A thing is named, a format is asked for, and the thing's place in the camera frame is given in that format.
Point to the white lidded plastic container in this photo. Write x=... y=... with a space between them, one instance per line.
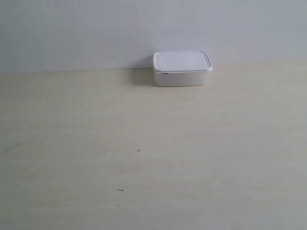
x=181 y=68

